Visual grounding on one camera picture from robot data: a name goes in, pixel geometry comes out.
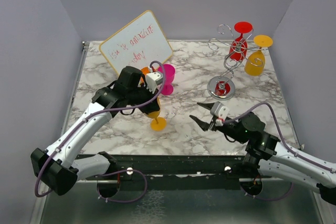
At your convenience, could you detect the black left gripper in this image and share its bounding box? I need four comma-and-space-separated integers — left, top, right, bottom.
127, 82, 161, 114

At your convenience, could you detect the orange plastic wine glass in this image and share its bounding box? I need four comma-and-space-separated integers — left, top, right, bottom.
140, 67, 151, 85

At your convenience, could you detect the yellow wine glass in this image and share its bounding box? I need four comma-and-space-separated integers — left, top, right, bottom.
143, 98, 166, 131
245, 35, 273, 76

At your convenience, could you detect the magenta plastic wine glass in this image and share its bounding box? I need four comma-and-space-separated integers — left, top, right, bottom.
157, 64, 175, 95

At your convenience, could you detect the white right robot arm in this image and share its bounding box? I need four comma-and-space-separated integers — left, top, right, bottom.
190, 102, 335, 205

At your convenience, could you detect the chrome wine glass rack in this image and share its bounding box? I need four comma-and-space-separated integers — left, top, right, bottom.
207, 24, 257, 101

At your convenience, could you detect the red plastic wine glass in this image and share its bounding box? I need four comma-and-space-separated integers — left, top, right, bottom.
229, 21, 253, 61

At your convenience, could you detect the yellow framed whiteboard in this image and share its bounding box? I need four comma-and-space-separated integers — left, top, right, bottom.
99, 10, 173, 74

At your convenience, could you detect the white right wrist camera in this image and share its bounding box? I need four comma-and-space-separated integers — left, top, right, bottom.
211, 102, 229, 126

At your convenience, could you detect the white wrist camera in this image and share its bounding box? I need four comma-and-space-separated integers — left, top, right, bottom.
211, 102, 229, 126
145, 72, 164, 93

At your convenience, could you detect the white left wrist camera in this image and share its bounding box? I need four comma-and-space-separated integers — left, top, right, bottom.
145, 72, 164, 93

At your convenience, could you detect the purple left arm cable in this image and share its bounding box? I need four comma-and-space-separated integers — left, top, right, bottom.
34, 60, 166, 198

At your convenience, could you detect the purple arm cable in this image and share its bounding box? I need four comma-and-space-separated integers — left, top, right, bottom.
223, 102, 336, 173
34, 60, 166, 198

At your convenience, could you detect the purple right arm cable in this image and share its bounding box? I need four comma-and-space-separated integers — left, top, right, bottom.
223, 102, 336, 173

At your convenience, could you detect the black front mounting rail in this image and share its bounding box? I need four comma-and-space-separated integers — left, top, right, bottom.
87, 155, 263, 191

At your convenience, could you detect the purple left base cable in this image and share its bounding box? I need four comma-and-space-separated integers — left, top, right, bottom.
96, 168, 149, 204

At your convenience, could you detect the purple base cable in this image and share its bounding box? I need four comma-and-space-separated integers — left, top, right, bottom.
239, 179, 295, 202
96, 168, 149, 204

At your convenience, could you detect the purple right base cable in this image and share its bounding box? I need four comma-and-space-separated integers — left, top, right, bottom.
239, 179, 295, 202

